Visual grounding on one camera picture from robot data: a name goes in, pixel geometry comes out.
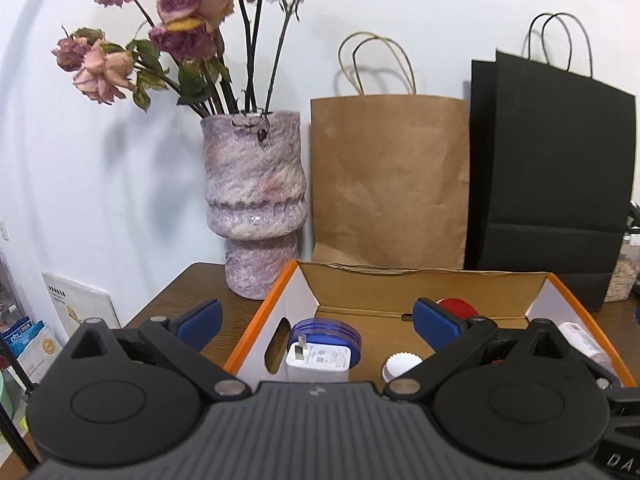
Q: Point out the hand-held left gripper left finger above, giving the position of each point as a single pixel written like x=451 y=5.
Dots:
x=202 y=320

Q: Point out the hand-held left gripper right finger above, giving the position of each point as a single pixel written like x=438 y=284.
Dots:
x=435 y=324

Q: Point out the red and white lint brush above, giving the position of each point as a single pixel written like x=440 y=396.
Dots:
x=457 y=306

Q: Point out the white ribbed bottle cap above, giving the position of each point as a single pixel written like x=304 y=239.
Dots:
x=400 y=365

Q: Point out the red cardboard box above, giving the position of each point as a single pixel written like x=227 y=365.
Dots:
x=380 y=290

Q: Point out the small white spray bottle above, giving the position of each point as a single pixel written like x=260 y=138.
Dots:
x=582 y=340

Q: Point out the blue lid with white liner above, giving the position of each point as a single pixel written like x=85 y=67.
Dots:
x=325 y=332

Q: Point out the white charger block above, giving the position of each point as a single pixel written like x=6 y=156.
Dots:
x=317 y=362

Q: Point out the white poster board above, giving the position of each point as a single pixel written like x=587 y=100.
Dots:
x=80 y=305

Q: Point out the mottled purple ceramic vase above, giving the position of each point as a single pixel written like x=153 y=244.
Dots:
x=255 y=195

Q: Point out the brown paper bag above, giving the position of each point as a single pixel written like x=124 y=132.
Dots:
x=390 y=185

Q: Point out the clear container of seeds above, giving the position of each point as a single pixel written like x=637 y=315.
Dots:
x=624 y=270

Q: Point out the stack of printed packages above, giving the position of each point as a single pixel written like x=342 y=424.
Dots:
x=30 y=345

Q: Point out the black paper bag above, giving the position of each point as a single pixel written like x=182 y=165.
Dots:
x=550 y=160

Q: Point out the black light stand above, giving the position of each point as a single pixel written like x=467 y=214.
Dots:
x=15 y=430

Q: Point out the dried rose bouquet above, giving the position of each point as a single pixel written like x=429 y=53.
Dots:
x=185 y=20

